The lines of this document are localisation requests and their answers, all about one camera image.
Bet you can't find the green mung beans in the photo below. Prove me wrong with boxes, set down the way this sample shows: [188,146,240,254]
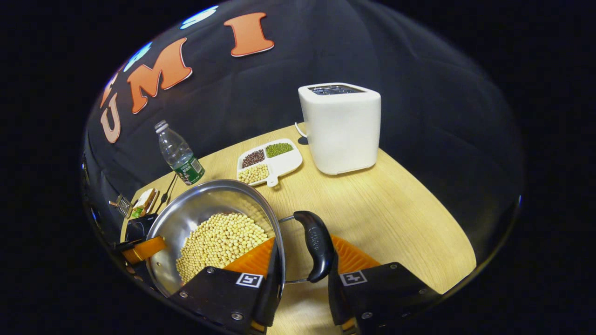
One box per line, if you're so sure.
[265,142,294,158]

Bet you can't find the small soybean portion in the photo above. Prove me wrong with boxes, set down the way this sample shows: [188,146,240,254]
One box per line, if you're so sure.
[238,164,270,184]

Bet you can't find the black backdrop cloth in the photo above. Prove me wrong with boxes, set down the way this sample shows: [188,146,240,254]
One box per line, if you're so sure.
[81,0,524,261]

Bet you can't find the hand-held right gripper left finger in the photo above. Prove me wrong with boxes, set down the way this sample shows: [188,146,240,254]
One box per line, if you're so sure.
[169,236,285,335]

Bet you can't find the thin black cable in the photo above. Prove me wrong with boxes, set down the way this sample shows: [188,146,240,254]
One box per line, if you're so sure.
[156,173,178,214]

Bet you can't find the stainless steel pot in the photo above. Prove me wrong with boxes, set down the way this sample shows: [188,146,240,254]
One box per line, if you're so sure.
[146,179,336,298]

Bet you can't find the sandwich with lettuce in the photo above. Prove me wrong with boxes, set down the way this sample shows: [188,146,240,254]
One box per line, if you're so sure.
[130,188,159,218]

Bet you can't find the black induction cooktop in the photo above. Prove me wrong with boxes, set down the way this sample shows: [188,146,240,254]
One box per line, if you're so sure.
[122,213,160,242]

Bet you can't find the clear plastic water bottle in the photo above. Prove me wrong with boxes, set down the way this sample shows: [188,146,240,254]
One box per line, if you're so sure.
[155,120,205,186]

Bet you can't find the white divided dish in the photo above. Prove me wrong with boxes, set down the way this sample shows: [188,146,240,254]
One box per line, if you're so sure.
[236,138,304,188]

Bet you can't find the white toaster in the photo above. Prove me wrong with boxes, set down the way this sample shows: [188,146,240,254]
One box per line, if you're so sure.
[298,83,381,176]

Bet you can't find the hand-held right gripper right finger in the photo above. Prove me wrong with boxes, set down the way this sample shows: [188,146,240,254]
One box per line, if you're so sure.
[327,234,443,335]

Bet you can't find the pile of yellow soybeans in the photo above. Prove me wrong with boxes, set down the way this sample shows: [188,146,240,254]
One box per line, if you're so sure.
[176,213,275,285]

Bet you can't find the dark red beans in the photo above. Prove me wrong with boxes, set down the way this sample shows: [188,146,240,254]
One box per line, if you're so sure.
[242,149,266,169]

